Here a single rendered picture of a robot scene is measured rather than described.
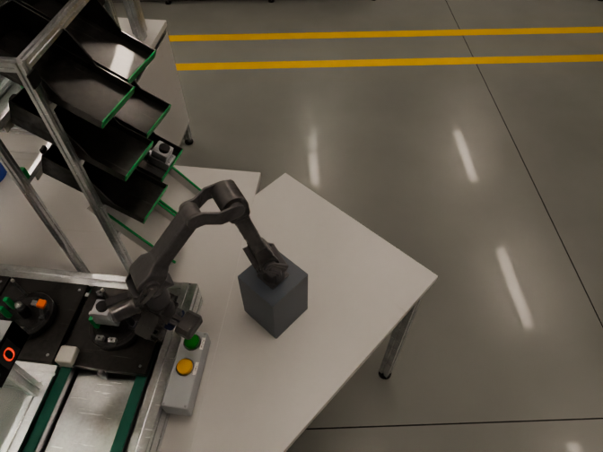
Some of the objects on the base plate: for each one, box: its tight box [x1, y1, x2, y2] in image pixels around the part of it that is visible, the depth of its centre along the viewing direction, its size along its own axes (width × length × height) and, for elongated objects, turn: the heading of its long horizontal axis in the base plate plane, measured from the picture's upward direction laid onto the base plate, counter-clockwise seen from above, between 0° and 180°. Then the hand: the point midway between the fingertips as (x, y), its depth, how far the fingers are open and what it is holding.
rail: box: [127, 282, 203, 452], centre depth 113 cm, size 6×89×11 cm, turn 173°
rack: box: [0, 0, 133, 274], centre depth 128 cm, size 21×36×80 cm, turn 173°
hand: (170, 321), depth 117 cm, fingers closed
